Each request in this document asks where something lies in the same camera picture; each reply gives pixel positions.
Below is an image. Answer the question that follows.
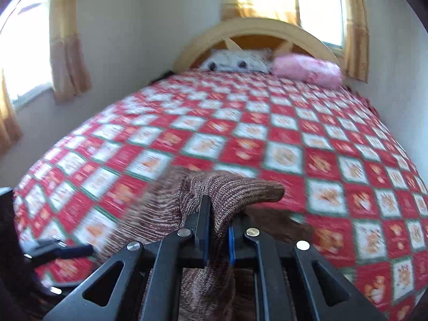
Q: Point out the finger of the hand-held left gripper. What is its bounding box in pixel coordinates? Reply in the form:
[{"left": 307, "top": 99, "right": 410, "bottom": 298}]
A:
[{"left": 23, "top": 237, "right": 95, "bottom": 262}]

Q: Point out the wooden arched headboard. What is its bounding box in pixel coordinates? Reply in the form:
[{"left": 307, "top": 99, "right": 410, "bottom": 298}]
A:
[{"left": 173, "top": 18, "right": 342, "bottom": 73}]

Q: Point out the bright window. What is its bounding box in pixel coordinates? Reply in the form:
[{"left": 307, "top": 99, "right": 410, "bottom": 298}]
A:
[
  {"left": 0, "top": 0, "right": 55, "bottom": 109},
  {"left": 293, "top": 0, "right": 346, "bottom": 49}
]

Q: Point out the brown knitted sweater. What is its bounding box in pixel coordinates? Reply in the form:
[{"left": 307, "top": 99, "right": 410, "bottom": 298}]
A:
[{"left": 96, "top": 166, "right": 314, "bottom": 321}]

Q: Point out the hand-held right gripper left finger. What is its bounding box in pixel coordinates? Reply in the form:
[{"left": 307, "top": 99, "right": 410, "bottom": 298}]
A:
[{"left": 43, "top": 196, "right": 213, "bottom": 321}]

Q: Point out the red checkered printed bedspread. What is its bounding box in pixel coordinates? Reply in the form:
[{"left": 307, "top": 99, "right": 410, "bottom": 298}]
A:
[{"left": 13, "top": 70, "right": 428, "bottom": 321}]

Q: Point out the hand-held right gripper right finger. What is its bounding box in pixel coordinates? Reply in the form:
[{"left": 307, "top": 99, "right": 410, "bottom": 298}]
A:
[{"left": 228, "top": 217, "right": 386, "bottom": 321}]

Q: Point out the pink pillow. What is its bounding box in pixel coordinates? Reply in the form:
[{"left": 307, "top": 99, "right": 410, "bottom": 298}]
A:
[{"left": 270, "top": 53, "right": 343, "bottom": 90}]

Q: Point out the grey white patterned pillow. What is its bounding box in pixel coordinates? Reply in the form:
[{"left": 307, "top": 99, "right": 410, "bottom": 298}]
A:
[{"left": 200, "top": 48, "right": 274, "bottom": 73}]

